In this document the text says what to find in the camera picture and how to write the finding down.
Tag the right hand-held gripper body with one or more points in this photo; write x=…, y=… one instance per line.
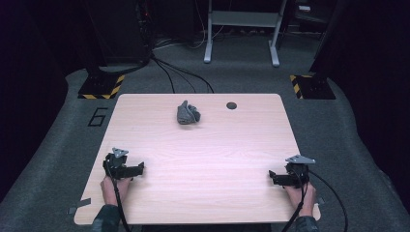
x=298, y=175

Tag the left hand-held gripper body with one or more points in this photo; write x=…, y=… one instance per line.
x=113, y=162

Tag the grey towel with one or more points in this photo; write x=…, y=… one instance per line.
x=187, y=113

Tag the person's right hand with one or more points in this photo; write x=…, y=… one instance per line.
x=306, y=199

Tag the person's left hand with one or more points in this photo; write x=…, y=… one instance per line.
x=111, y=191

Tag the black stand base striped edge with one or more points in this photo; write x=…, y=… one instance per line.
x=100, y=87
x=314, y=87

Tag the round black table grommet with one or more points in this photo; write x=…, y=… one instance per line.
x=231, y=105

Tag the dark cabinet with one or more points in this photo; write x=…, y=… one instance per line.
x=119, y=29

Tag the white metal desk frame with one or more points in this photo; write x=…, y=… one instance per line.
x=244, y=18

